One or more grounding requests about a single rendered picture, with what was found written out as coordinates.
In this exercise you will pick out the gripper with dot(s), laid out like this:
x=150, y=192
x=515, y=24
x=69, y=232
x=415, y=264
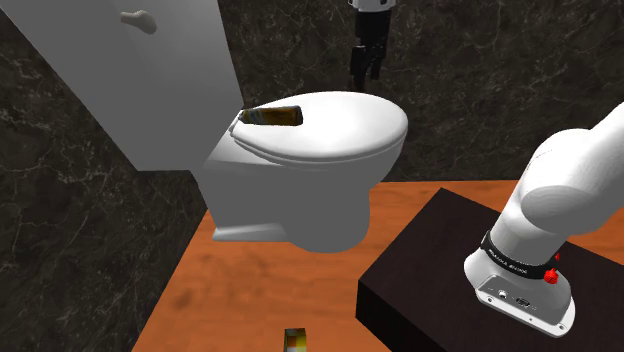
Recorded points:
x=373, y=27

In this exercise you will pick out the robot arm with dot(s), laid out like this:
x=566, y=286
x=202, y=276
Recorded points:
x=560, y=190

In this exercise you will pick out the brown yellow patterned flat box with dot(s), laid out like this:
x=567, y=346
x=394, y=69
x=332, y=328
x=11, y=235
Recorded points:
x=273, y=116

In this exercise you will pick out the white toilet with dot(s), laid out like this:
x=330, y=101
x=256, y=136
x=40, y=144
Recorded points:
x=312, y=200

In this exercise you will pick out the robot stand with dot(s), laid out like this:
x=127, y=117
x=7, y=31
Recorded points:
x=419, y=292

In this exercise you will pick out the small yellow orange patterned box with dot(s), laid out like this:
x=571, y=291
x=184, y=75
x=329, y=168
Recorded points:
x=295, y=341

